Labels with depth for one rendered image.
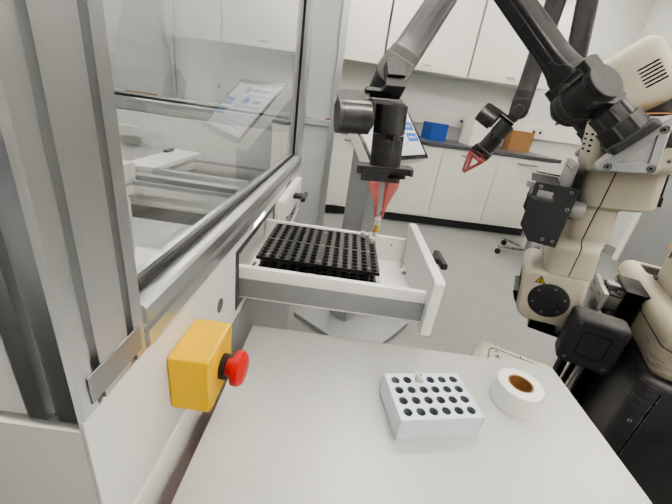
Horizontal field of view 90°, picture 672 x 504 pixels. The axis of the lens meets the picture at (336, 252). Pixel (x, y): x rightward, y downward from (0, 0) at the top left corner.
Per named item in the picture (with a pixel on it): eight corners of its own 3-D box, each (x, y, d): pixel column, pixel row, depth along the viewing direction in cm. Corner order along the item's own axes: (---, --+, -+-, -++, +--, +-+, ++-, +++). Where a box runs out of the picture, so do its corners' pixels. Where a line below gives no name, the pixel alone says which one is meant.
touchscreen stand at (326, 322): (406, 326, 201) (453, 151, 159) (362, 362, 168) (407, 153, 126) (342, 291, 228) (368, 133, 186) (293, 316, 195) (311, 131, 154)
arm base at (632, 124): (666, 123, 63) (648, 123, 73) (636, 90, 64) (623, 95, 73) (613, 156, 68) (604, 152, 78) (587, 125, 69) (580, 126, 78)
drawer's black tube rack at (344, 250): (369, 262, 79) (374, 236, 76) (373, 303, 63) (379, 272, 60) (275, 248, 78) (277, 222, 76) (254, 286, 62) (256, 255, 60)
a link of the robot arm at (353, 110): (404, 56, 58) (387, 91, 66) (338, 49, 56) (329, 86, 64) (411, 118, 55) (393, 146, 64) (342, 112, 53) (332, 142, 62)
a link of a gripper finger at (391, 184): (394, 222, 64) (401, 172, 60) (356, 219, 64) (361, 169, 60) (391, 213, 70) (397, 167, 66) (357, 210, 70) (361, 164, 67)
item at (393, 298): (401, 260, 82) (406, 237, 80) (419, 323, 59) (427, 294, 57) (239, 237, 82) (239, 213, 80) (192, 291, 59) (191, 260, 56)
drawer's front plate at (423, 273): (406, 264, 85) (416, 223, 80) (429, 338, 58) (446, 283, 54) (399, 263, 85) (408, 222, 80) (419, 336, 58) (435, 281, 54)
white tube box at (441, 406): (451, 389, 56) (457, 372, 54) (477, 436, 48) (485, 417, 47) (379, 391, 53) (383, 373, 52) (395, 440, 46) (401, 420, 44)
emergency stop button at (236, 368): (251, 369, 41) (252, 344, 40) (241, 395, 38) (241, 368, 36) (226, 366, 41) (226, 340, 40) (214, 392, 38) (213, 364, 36)
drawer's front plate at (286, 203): (299, 209, 113) (302, 177, 109) (281, 242, 87) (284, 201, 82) (293, 208, 113) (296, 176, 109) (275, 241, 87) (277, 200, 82)
